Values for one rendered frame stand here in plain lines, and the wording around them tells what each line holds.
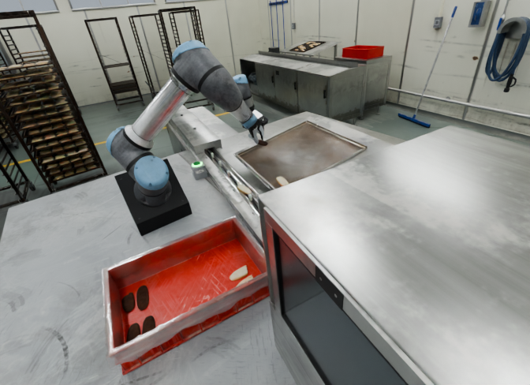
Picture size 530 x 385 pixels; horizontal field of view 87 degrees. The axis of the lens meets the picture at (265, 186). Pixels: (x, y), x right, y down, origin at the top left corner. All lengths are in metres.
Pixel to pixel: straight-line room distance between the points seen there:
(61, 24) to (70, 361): 7.62
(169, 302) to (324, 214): 0.68
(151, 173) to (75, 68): 7.24
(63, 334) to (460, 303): 1.01
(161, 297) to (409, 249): 0.80
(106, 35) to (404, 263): 8.04
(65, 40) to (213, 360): 7.82
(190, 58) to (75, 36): 7.25
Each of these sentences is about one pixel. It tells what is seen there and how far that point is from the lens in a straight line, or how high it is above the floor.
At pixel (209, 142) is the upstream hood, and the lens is 1.79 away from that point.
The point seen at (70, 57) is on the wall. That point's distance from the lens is 8.23.
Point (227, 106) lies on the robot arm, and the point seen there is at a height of 1.31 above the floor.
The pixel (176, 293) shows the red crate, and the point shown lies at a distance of 1.01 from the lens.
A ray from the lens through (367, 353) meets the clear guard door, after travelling 0.38.
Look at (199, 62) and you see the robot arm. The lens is 0.99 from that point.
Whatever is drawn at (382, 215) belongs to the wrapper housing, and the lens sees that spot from 0.44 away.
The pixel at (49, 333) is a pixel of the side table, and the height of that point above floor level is 0.82.
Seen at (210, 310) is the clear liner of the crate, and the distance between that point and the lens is 0.83.
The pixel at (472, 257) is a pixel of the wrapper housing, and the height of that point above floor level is 1.30.
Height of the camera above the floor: 1.57
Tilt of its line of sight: 32 degrees down
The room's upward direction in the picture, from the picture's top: 6 degrees counter-clockwise
